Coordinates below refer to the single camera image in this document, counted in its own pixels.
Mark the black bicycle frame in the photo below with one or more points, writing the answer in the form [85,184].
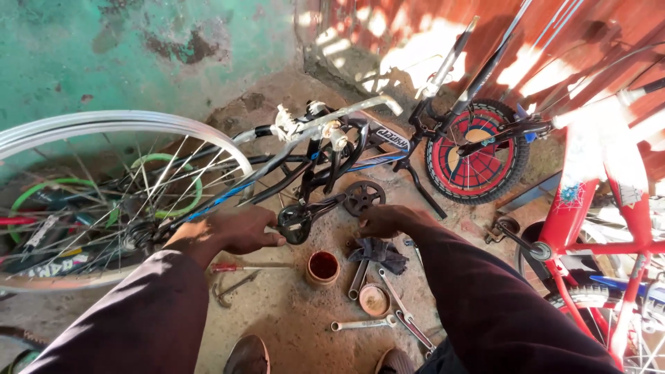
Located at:
[322,166]

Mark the red children's bicycle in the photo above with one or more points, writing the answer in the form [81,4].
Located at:
[582,197]

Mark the black bicycle tyre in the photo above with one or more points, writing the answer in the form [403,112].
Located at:
[18,343]

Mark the round rusty tin lid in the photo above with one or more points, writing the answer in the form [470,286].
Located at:
[374,300]

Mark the person's left hand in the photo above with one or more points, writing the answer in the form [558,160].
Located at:
[241,228]

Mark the small red web-print wheel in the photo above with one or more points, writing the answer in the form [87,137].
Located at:
[475,166]

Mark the dark rag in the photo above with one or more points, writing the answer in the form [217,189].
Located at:
[379,253]

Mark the black bicycle fork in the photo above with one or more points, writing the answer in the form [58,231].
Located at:
[480,78]

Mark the blue bicycle frame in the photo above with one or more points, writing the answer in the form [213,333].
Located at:
[623,286]

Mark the silver wrench with red stripe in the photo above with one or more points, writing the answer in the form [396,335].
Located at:
[414,330]

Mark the person's shoe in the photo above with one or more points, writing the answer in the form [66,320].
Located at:
[248,357]
[395,362]

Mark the black bicycle crank arm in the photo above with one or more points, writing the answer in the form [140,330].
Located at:
[306,213]

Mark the bent metal hook tool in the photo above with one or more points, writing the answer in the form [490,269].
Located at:
[234,286]

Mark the silver spoked bicycle wheel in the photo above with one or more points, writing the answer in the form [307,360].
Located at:
[156,122]

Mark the person's right shoe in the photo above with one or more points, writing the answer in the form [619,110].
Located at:
[395,362]

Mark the metal tube socket wrench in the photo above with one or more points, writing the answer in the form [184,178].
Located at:
[358,280]

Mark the orange grease cup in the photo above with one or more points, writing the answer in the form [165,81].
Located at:
[322,267]

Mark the person's left shoe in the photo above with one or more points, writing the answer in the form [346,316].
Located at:
[248,357]

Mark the black kickstand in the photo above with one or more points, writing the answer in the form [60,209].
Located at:
[423,189]

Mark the person's right hand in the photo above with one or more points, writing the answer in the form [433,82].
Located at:
[389,221]

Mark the person's right fingers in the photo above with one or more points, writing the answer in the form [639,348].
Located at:
[369,224]

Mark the long silver combination wrench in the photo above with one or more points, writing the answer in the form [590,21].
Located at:
[396,298]

